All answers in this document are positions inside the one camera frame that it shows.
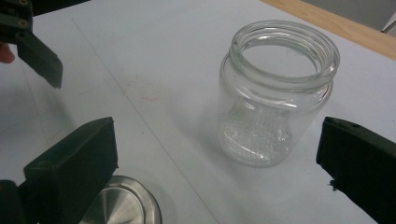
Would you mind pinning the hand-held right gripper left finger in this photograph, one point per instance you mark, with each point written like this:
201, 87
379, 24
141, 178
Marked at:
74, 165

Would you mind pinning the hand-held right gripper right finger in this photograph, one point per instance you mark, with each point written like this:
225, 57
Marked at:
361, 161

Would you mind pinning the silver metal jar lid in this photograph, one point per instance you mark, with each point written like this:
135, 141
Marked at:
124, 203

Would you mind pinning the clear glass jar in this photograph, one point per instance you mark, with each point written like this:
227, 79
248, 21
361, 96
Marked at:
267, 102

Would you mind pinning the wooden table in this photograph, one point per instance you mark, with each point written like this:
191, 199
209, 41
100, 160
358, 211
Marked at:
348, 29

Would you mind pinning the white desk frame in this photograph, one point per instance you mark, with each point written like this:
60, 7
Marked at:
389, 26

